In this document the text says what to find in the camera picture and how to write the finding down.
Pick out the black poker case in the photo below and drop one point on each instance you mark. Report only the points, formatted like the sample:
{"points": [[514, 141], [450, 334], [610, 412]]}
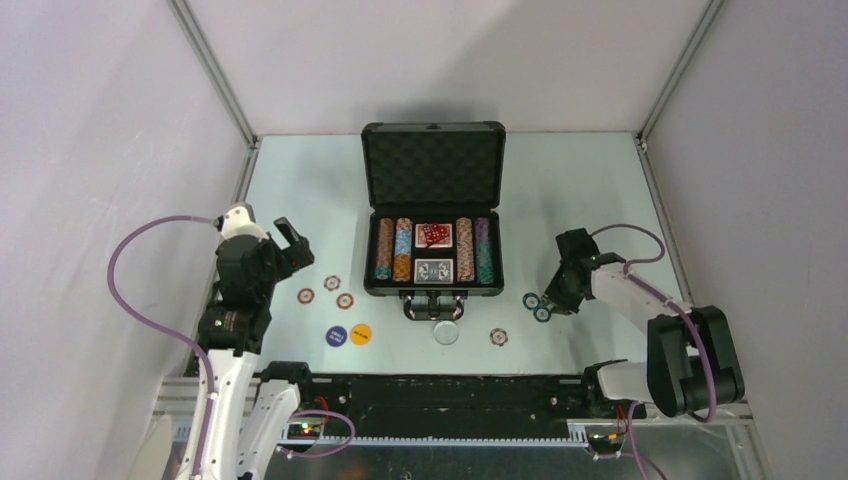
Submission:
{"points": [[434, 173]]}

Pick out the red dice set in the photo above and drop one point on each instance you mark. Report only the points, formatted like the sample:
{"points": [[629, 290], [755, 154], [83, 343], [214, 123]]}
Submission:
{"points": [[433, 236]]}

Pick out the white red poker chip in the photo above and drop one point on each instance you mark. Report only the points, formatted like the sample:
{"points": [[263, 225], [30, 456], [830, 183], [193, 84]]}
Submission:
{"points": [[332, 283]]}

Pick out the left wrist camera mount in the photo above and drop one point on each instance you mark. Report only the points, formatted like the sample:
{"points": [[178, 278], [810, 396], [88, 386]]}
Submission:
{"points": [[239, 220]]}

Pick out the yellow big blind button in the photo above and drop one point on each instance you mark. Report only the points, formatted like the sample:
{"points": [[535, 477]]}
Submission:
{"points": [[361, 334]]}

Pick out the green blue 50 chip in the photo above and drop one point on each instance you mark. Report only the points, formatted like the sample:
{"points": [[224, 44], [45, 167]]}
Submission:
{"points": [[531, 301], [542, 314]]}

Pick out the blue playing card deck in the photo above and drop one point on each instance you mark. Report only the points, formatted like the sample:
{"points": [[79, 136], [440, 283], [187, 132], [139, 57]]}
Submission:
{"points": [[434, 271]]}

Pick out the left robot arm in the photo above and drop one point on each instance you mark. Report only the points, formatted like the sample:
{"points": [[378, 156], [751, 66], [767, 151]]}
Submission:
{"points": [[216, 449]]}

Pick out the pink brown chip stack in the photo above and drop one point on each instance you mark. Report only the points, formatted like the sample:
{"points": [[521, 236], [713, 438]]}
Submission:
{"points": [[465, 250]]}

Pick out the blue small blind button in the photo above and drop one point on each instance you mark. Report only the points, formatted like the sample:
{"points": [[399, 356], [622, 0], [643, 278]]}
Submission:
{"points": [[336, 336]]}

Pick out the blue orange chip stack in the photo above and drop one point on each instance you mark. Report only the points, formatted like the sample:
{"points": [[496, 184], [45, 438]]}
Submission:
{"points": [[402, 250]]}

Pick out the purple green chip stack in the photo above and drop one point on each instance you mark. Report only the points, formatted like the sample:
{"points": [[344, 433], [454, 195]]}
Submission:
{"points": [[483, 252]]}

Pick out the brown white poker chip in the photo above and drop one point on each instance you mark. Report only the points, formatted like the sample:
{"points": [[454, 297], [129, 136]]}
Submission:
{"points": [[498, 337]]}

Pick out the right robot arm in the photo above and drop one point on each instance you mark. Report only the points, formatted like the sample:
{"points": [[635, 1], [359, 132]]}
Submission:
{"points": [[691, 365]]}

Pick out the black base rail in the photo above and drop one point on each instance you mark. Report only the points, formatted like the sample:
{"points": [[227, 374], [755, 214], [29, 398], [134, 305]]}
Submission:
{"points": [[463, 407]]}

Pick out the orange poker chip at edge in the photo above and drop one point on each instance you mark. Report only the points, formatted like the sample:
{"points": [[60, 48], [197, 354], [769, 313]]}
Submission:
{"points": [[305, 296]]}

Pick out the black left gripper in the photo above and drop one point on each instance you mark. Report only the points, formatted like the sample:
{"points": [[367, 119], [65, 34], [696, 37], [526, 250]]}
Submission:
{"points": [[293, 256]]}

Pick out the clear dealer button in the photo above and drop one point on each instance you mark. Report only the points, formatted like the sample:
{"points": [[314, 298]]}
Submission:
{"points": [[446, 332]]}

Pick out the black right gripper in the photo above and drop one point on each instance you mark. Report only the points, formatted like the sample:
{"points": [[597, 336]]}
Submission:
{"points": [[553, 296]]}

